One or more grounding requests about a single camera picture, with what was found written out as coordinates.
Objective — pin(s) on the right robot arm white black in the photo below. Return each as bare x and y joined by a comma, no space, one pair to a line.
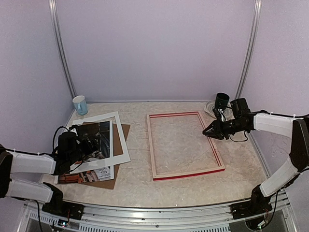
295,128

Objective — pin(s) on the left aluminium corner post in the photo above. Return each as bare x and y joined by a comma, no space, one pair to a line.
60,47

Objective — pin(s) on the light blue mug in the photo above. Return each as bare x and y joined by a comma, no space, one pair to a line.
80,105

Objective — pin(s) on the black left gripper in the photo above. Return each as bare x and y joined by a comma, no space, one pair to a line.
89,149

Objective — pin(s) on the aluminium corner post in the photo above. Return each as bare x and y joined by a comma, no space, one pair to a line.
250,47
60,47

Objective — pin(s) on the red wooden picture frame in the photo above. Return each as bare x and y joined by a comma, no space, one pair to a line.
178,149

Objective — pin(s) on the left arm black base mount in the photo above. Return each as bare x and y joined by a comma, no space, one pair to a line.
65,209

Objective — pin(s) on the white mat board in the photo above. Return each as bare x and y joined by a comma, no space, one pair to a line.
113,160

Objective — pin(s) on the white patterned plate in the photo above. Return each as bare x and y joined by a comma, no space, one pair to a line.
209,105

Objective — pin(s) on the aluminium front rail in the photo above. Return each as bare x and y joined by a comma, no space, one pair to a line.
206,218

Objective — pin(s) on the dark green cup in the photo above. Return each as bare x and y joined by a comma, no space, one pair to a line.
221,100

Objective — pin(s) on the brown backing cardboard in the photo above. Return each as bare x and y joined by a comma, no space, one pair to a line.
117,150

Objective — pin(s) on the cat photo print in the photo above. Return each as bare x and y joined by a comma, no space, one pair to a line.
102,133

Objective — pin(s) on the right aluminium corner post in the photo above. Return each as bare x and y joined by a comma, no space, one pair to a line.
250,47

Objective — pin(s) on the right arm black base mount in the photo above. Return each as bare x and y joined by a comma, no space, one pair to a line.
248,209

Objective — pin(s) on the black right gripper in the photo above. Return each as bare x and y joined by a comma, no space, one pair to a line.
218,131

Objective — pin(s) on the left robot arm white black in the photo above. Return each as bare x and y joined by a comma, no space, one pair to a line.
12,162

